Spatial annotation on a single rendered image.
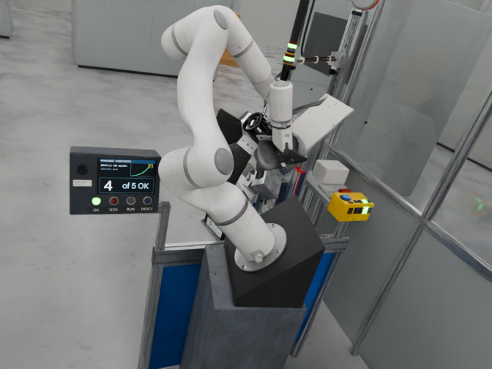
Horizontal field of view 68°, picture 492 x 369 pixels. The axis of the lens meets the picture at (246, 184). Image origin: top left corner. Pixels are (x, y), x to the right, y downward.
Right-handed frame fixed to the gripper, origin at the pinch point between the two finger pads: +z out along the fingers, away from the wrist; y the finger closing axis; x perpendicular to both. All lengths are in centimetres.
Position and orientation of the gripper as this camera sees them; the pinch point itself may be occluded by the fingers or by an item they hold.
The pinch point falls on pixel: (281, 157)
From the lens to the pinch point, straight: 152.8
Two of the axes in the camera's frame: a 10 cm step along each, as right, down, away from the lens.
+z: 0.6, 8.2, 5.7
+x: -9.3, 2.5, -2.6
